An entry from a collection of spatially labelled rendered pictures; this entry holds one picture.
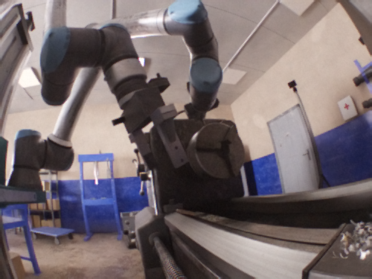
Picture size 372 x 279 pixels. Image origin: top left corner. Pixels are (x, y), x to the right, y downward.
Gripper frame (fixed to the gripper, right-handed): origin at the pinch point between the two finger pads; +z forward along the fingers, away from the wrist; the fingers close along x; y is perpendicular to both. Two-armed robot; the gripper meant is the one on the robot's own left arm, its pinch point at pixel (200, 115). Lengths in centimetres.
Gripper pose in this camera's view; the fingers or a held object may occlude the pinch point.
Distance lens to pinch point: 73.3
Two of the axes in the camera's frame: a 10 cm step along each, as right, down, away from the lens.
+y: 4.3, 8.8, -2.1
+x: 9.0, -4.3, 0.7
